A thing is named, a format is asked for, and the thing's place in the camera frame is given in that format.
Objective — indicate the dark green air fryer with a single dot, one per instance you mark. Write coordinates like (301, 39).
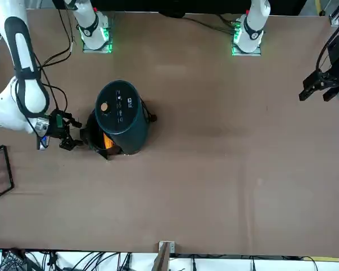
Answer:
(117, 113)

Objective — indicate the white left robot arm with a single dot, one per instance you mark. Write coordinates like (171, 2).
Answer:
(254, 19)

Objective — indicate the black labelled power adapter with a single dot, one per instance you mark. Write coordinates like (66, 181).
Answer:
(12, 258)

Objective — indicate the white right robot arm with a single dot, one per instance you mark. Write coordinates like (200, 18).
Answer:
(31, 98)

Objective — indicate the aluminium camera pole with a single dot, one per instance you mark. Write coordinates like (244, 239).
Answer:
(165, 254)

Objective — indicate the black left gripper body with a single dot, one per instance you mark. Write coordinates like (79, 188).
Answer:
(337, 49)

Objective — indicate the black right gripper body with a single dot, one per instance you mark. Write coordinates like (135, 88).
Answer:
(56, 127)

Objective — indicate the round wooden fryer knob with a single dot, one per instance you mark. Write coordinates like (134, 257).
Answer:
(104, 106)

